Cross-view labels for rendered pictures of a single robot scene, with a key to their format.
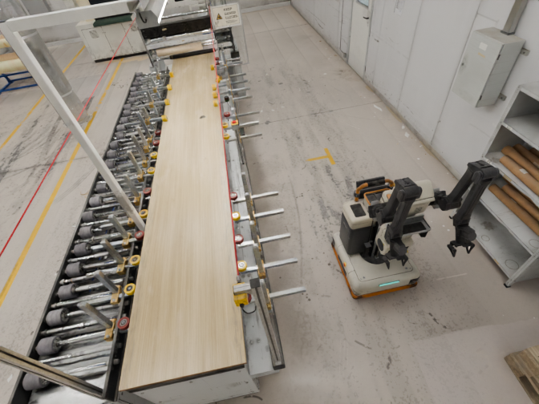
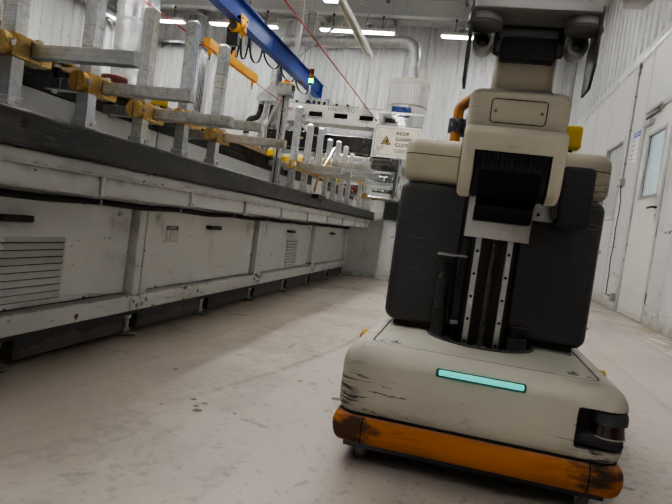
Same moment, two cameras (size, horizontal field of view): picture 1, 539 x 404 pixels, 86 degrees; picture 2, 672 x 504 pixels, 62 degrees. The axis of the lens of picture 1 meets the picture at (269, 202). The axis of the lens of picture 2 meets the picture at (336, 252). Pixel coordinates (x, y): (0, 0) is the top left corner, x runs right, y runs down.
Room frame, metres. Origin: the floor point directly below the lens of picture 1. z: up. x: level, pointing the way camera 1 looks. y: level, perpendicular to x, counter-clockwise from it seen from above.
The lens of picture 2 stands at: (-0.09, -0.94, 0.55)
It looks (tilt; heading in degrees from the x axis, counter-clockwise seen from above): 3 degrees down; 16
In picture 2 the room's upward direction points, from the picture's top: 8 degrees clockwise
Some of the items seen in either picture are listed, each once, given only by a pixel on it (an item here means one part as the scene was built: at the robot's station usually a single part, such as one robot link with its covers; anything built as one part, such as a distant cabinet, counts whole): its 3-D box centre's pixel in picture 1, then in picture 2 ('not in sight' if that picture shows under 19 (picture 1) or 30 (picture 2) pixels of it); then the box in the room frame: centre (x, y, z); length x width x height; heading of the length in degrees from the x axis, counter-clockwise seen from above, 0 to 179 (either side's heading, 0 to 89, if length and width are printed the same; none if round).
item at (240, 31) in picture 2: not in sight; (236, 40); (7.32, 3.12, 2.95); 0.34 x 0.26 x 0.49; 3
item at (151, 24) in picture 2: (256, 240); (144, 87); (1.39, 0.15, 0.87); 0.04 x 0.04 x 0.48; 3
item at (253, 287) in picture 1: (261, 329); not in sight; (0.58, 0.14, 1.20); 0.15 x 0.12 x 1.00; 3
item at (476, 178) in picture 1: (472, 199); not in sight; (1.05, -1.16, 1.41); 0.11 x 0.06 x 0.43; 94
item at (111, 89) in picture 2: (269, 265); (118, 90); (1.18, 0.08, 0.81); 0.43 x 0.03 x 0.04; 93
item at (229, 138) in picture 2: (255, 197); (233, 139); (1.93, 0.12, 0.82); 0.43 x 0.03 x 0.04; 93
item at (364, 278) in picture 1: (372, 258); (472, 383); (1.49, -0.92, 0.16); 0.67 x 0.64 x 0.25; 4
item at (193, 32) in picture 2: (251, 213); (186, 90); (1.64, 0.17, 0.93); 0.04 x 0.04 x 0.48; 3
